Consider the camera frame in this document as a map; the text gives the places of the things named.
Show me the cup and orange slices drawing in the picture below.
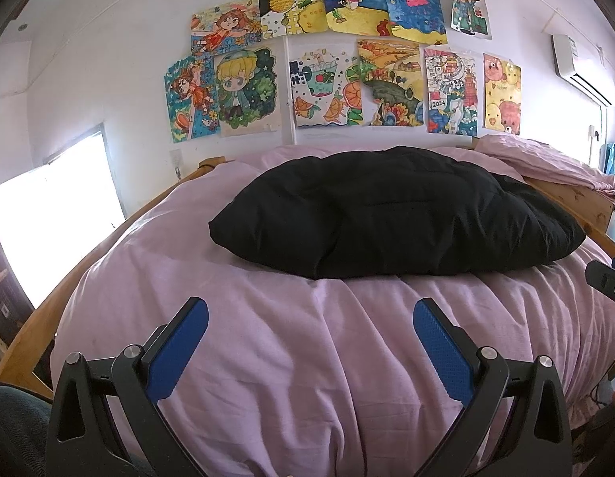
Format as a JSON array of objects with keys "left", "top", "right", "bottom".
[{"left": 288, "top": 44, "right": 364, "bottom": 130}]

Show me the red-haired figure drawing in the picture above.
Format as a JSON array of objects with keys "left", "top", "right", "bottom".
[{"left": 433, "top": 0, "right": 492, "bottom": 41}]

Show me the dark hill landscape drawing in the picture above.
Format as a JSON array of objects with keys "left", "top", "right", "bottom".
[{"left": 356, "top": 38, "right": 426, "bottom": 128}]

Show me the yellow ball patterned drawing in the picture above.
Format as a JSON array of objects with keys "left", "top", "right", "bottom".
[{"left": 257, "top": 0, "right": 329, "bottom": 39}]

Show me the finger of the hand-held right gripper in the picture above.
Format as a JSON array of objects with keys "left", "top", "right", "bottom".
[{"left": 584, "top": 255, "right": 615, "bottom": 312}]

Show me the blond figure green drawing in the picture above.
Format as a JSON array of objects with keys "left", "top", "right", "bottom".
[{"left": 213, "top": 45, "right": 281, "bottom": 138}]

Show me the dragon and tower drawing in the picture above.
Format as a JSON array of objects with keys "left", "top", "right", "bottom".
[{"left": 423, "top": 46, "right": 480, "bottom": 136}]

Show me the orange-haired swimming figure drawing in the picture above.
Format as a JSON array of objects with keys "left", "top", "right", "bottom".
[{"left": 190, "top": 0, "right": 263, "bottom": 56}]

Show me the white air conditioner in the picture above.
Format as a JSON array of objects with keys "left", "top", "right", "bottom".
[{"left": 550, "top": 33, "right": 615, "bottom": 108}]

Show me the pink duvet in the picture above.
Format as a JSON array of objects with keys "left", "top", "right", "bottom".
[{"left": 49, "top": 144, "right": 615, "bottom": 477}]

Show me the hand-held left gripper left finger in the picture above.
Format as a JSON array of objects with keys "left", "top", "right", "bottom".
[{"left": 45, "top": 297, "right": 210, "bottom": 477}]

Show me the wooden bed frame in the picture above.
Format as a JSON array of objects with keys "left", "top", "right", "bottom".
[{"left": 0, "top": 136, "right": 615, "bottom": 398}]

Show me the white wall conduit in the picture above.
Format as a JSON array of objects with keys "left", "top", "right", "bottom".
[{"left": 276, "top": 0, "right": 295, "bottom": 146}]

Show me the black puffer jacket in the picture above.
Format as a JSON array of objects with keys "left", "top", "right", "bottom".
[{"left": 209, "top": 145, "right": 587, "bottom": 280}]

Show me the fish on sand drawing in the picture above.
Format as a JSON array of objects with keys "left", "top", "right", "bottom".
[{"left": 318, "top": 0, "right": 389, "bottom": 36}]

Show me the person's dark grey clothing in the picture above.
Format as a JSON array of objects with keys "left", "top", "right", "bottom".
[{"left": 0, "top": 382, "right": 56, "bottom": 477}]

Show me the bright window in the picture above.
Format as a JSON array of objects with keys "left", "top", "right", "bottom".
[{"left": 0, "top": 122, "right": 127, "bottom": 310}]

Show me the pink jellyfish drawing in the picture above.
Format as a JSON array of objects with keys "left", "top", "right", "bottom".
[{"left": 381, "top": 0, "right": 448, "bottom": 46}]

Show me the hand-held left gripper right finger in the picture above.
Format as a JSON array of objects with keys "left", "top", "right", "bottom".
[{"left": 412, "top": 297, "right": 573, "bottom": 477}]

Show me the chick and pig drawing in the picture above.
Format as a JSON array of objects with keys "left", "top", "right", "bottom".
[{"left": 482, "top": 52, "right": 522, "bottom": 136}]

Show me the pink folded sheet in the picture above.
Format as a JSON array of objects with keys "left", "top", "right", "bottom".
[{"left": 479, "top": 134, "right": 615, "bottom": 204}]

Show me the orange-haired figure blue drawing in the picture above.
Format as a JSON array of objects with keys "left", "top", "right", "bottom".
[{"left": 163, "top": 56, "right": 222, "bottom": 143}]

